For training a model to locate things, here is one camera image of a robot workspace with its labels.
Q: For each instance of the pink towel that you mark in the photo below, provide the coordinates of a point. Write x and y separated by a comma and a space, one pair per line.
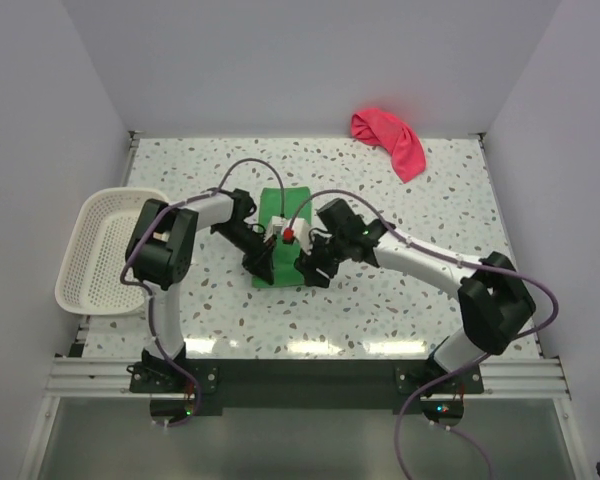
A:
378, 128

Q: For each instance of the white plastic basket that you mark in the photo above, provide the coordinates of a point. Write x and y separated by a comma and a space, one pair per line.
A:
88, 281

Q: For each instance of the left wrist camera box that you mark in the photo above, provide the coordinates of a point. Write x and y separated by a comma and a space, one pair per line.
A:
275, 231

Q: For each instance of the green towel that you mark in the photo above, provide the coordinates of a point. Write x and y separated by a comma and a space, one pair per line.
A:
284, 256

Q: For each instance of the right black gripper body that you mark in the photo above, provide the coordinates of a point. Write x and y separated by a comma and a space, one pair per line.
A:
326, 253

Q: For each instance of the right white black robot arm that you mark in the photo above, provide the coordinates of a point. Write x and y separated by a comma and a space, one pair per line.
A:
493, 300

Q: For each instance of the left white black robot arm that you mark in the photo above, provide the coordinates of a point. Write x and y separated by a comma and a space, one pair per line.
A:
159, 254

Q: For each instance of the aluminium frame rail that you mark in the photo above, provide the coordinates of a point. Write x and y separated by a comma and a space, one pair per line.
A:
502, 378

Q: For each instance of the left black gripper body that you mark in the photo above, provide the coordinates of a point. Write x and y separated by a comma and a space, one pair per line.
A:
245, 239

